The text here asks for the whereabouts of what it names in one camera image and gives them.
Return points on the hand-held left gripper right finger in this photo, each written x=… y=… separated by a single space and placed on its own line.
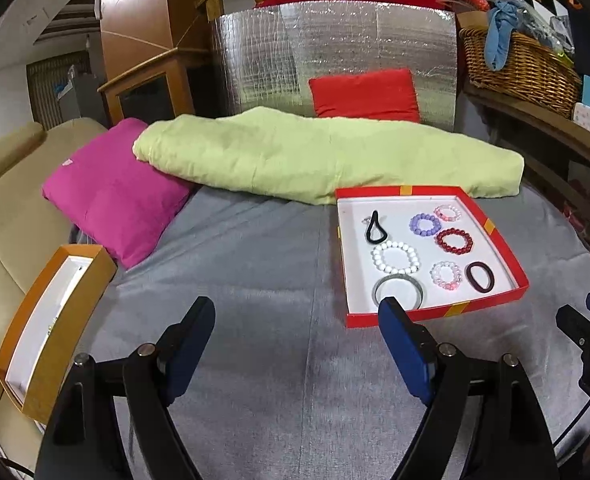
x=405 y=347

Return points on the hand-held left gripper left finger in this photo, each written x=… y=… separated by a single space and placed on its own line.
x=195 y=340

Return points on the red cardboard box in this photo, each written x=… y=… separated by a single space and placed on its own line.
x=355 y=280

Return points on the silver bangle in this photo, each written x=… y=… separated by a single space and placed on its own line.
x=377 y=287

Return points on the grey bed sheet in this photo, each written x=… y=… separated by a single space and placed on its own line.
x=275 y=260

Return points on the orange cardboard box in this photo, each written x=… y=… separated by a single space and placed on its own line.
x=47 y=375

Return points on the pink pillow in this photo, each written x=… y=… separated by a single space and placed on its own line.
x=110 y=190

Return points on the wooden shelf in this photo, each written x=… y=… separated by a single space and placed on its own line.
x=535 y=120

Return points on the light green blanket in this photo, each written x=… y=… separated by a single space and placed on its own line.
x=300 y=160

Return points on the wicker basket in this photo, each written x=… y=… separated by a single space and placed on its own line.
x=525 y=72

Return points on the beige sofa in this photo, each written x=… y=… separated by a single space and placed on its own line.
x=5 y=170

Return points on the red cushion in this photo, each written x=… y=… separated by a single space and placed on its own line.
x=365 y=95

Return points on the blue cloth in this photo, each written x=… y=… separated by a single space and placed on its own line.
x=497 y=45

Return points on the silver foil insulation sheet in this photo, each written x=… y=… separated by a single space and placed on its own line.
x=265 y=60

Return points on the clear plastic bags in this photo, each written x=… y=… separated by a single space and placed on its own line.
x=540 y=15

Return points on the wooden cabinet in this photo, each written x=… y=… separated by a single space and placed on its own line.
x=135 y=5

